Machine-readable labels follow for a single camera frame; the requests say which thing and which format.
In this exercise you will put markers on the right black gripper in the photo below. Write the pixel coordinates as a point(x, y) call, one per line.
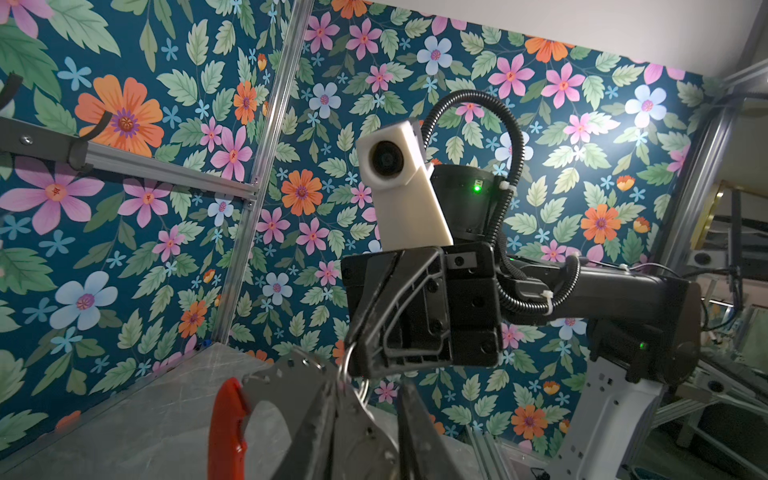
point(405, 310)

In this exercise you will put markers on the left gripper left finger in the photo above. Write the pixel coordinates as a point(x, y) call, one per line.
point(312, 450)

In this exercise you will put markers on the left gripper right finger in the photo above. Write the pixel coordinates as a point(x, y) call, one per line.
point(422, 452)

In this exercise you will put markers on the red handled key ring organizer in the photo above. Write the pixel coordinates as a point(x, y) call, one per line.
point(362, 449)

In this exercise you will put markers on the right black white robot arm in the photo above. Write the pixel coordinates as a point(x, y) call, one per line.
point(643, 332)

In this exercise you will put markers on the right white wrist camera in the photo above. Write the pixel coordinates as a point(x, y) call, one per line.
point(392, 164)

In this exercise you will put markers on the aluminium cage frame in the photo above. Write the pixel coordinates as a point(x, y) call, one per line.
point(253, 192)

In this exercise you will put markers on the grey wall hook rack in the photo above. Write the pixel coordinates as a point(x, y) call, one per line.
point(22, 138)

